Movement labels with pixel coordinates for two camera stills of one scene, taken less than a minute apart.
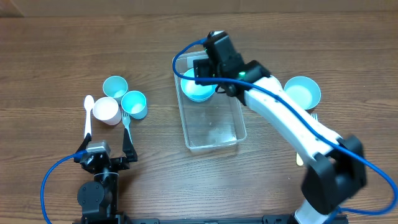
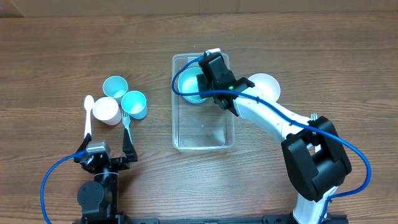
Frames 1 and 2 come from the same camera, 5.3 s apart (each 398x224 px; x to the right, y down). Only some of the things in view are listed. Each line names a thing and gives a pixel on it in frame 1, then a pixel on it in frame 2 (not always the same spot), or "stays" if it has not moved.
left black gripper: [129, 149] stays
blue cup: [134, 102] stays
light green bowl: [305, 90] -> [188, 83]
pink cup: [107, 109] stays
